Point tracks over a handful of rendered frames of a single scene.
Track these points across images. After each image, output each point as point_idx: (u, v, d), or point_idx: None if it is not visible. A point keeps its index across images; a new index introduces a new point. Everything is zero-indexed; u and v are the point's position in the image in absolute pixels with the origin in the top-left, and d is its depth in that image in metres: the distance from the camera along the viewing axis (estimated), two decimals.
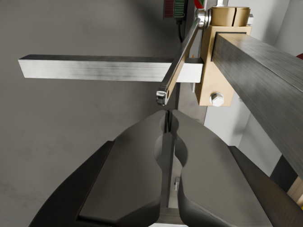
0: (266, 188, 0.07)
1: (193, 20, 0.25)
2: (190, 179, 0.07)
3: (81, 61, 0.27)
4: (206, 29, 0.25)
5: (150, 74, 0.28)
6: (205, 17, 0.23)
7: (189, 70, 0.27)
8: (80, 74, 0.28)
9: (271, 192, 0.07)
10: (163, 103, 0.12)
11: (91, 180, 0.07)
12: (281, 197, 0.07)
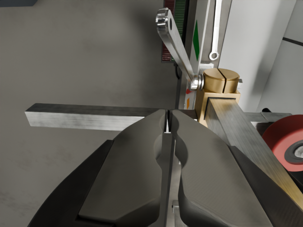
0: (266, 188, 0.07)
1: (188, 83, 0.27)
2: (190, 179, 0.07)
3: (84, 115, 0.29)
4: (200, 90, 0.26)
5: None
6: (199, 77, 0.26)
7: None
8: (83, 124, 0.30)
9: (271, 192, 0.07)
10: (165, 35, 0.10)
11: (90, 180, 0.07)
12: (281, 197, 0.07)
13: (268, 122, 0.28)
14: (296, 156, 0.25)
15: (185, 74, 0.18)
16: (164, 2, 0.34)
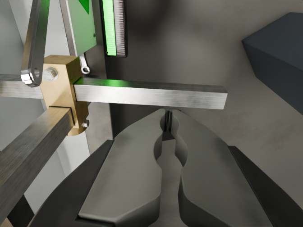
0: (266, 188, 0.07)
1: None
2: (190, 179, 0.07)
3: None
4: None
5: None
6: None
7: None
8: None
9: (271, 192, 0.07)
10: (23, 69, 0.10)
11: (90, 180, 0.07)
12: (281, 197, 0.07)
13: None
14: None
15: None
16: (124, 29, 0.37)
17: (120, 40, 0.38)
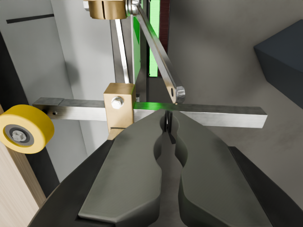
0: (266, 188, 0.07)
1: (142, 3, 0.24)
2: (190, 180, 0.07)
3: None
4: None
5: None
6: (130, 11, 0.23)
7: None
8: None
9: (271, 193, 0.07)
10: (177, 85, 0.11)
11: (90, 180, 0.07)
12: (281, 198, 0.07)
13: None
14: None
15: (149, 26, 0.17)
16: (166, 54, 0.41)
17: None
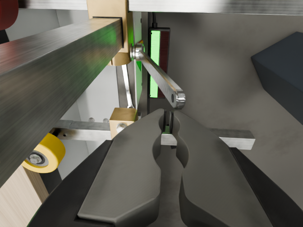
0: (267, 189, 0.07)
1: (144, 51, 0.28)
2: (190, 180, 0.07)
3: (238, 12, 0.23)
4: (131, 43, 0.27)
5: None
6: (134, 56, 0.27)
7: None
8: None
9: (272, 194, 0.07)
10: (177, 89, 0.12)
11: (89, 180, 0.07)
12: (282, 199, 0.07)
13: None
14: None
15: (150, 59, 0.20)
16: None
17: None
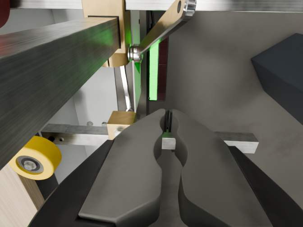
0: (266, 188, 0.07)
1: None
2: (190, 179, 0.07)
3: (240, 10, 0.22)
4: (130, 43, 0.26)
5: None
6: (132, 55, 0.26)
7: None
8: None
9: (271, 192, 0.07)
10: None
11: (90, 180, 0.07)
12: (281, 197, 0.07)
13: (9, 7, 0.23)
14: None
15: (149, 34, 0.18)
16: (165, 81, 0.44)
17: (161, 88, 0.45)
